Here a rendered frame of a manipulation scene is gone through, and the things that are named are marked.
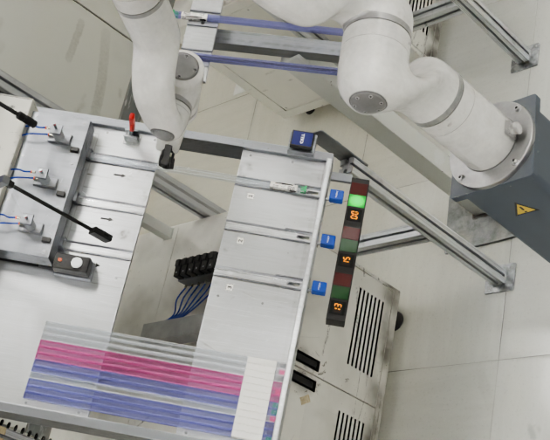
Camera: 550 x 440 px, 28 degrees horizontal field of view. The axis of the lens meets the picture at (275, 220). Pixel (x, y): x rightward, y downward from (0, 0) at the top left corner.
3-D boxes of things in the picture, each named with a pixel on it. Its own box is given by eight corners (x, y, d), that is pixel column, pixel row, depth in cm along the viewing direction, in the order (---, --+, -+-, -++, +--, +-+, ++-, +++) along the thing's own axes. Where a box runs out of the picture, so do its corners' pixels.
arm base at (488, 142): (537, 91, 211) (483, 39, 200) (533, 175, 202) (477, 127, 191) (455, 120, 223) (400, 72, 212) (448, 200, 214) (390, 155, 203)
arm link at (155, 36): (140, 50, 182) (189, 149, 208) (169, -24, 189) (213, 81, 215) (92, 45, 184) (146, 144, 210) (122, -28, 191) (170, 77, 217)
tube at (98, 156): (306, 189, 240) (306, 186, 239) (305, 194, 239) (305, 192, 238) (84, 153, 245) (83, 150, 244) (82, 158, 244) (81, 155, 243)
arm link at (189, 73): (190, 129, 214) (203, 91, 218) (195, 94, 202) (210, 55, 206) (149, 116, 214) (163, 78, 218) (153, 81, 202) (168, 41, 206)
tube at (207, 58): (388, 76, 241) (389, 72, 240) (388, 81, 240) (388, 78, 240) (164, 51, 246) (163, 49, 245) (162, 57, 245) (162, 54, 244)
